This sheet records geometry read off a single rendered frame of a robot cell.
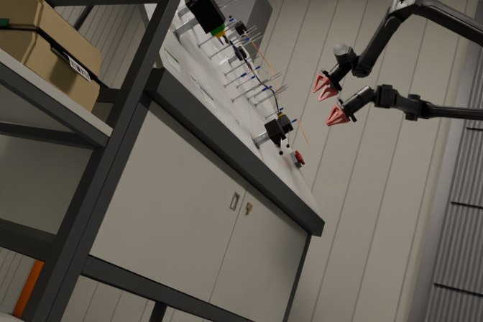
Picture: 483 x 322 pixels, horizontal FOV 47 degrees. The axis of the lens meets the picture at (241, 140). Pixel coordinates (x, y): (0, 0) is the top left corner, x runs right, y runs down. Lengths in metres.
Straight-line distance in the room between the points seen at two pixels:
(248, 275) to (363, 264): 1.46
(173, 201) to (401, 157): 2.15
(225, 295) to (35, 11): 1.06
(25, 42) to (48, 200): 0.43
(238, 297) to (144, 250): 0.54
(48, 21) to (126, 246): 0.56
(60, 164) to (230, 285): 0.70
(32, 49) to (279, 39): 3.17
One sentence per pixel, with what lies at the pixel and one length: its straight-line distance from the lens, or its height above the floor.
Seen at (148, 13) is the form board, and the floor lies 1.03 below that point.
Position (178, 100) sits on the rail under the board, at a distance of 1.41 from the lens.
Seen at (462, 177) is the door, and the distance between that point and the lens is 3.31.
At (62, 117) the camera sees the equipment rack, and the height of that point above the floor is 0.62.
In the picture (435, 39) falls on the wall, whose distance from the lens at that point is 3.83.
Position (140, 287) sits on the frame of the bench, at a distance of 1.48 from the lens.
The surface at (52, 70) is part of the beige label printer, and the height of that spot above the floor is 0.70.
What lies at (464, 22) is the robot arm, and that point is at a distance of 1.93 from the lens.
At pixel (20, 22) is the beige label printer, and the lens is 1.20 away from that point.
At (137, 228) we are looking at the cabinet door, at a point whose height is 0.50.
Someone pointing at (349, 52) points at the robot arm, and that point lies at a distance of 2.19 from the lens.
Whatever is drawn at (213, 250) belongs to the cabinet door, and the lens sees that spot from 1.71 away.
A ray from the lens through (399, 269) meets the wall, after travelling 3.24.
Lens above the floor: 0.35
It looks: 18 degrees up
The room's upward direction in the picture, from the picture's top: 19 degrees clockwise
